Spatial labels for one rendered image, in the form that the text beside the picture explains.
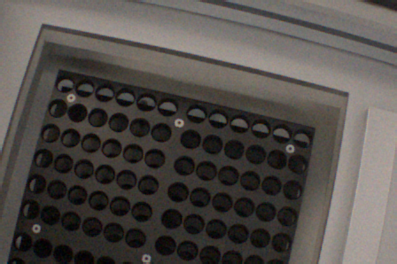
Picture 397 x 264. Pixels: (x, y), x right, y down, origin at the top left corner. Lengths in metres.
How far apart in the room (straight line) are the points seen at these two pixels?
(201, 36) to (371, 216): 0.15
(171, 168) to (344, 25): 0.14
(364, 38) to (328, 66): 0.03
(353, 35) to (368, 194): 0.10
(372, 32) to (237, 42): 0.09
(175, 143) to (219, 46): 0.07
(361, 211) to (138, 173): 0.15
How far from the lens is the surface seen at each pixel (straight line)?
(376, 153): 0.49
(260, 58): 0.51
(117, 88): 0.55
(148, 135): 0.54
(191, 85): 0.62
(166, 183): 0.53
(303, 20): 0.51
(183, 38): 0.52
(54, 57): 0.63
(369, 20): 0.49
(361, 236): 0.48
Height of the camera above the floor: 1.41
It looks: 70 degrees down
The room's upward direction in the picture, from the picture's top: 11 degrees clockwise
